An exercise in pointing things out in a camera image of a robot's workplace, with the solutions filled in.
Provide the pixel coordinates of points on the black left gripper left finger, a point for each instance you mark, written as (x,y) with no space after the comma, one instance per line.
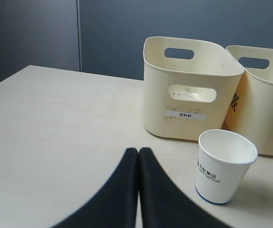
(115,203)

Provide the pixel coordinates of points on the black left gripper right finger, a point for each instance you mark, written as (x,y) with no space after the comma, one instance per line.
(163,204)

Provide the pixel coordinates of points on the white paper cup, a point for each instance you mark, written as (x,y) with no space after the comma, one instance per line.
(224,158)

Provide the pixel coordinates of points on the cream left plastic bin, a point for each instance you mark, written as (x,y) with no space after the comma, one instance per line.
(188,86)

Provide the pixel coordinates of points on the cream plastic bin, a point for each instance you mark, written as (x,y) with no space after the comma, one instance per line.
(188,86)
(251,111)

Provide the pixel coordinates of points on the cream middle plastic bin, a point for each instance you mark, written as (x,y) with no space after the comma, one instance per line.
(251,111)

